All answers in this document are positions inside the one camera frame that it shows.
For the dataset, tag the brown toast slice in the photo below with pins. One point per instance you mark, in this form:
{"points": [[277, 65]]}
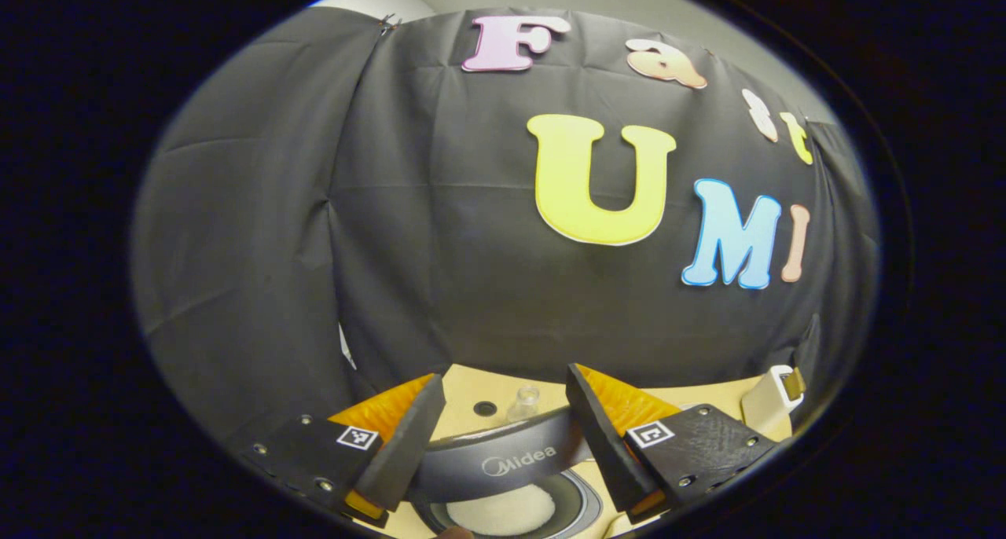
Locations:
{"points": [[795, 383]]}

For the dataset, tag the white toaster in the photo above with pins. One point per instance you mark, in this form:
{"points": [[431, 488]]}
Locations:
{"points": [[766, 405]]}

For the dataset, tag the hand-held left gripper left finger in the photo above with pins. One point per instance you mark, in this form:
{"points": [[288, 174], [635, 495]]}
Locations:
{"points": [[409, 437]]}

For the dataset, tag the white rice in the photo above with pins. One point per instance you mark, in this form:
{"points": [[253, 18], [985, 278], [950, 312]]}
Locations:
{"points": [[499, 511]]}

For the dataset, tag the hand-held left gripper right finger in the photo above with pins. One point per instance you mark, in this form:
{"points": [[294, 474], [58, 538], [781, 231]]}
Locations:
{"points": [[601, 437]]}

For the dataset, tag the small clear glass bottle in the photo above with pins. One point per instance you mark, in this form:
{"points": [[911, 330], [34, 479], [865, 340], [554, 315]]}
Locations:
{"points": [[524, 404]]}

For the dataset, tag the grey silver rice cooker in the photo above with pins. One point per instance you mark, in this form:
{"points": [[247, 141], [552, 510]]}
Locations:
{"points": [[503, 464]]}

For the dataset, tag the black table grommet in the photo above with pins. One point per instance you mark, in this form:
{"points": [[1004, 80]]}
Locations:
{"points": [[485, 408]]}

